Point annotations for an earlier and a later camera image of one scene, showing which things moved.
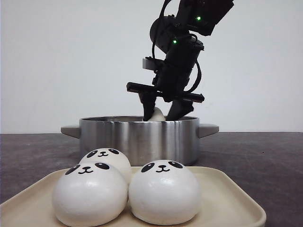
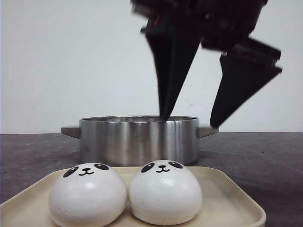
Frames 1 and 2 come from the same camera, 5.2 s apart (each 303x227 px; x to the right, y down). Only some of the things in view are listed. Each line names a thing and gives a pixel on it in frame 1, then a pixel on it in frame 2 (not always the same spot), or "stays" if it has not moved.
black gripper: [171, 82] to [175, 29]
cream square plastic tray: [226, 201] stays
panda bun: [164, 192] stays
